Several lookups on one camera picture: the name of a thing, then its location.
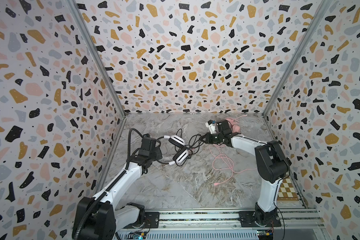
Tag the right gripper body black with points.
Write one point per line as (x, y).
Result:
(211, 139)

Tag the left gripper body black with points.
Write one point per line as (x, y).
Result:
(156, 155)

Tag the white black headphones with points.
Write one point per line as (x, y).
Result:
(182, 151)

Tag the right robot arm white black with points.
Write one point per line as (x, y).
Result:
(272, 166)

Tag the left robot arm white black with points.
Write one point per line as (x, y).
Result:
(120, 183)

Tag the pink headphones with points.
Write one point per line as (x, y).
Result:
(235, 124)

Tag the wooden checkerboard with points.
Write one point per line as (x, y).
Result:
(287, 191)

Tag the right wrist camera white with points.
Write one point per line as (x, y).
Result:
(212, 126)

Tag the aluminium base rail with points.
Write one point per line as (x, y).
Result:
(225, 224)

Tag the left corner aluminium post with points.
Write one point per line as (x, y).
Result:
(72, 5)

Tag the corner aluminium post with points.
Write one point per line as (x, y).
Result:
(319, 14)
(72, 5)

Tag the right corner aluminium post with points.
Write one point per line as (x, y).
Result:
(319, 14)

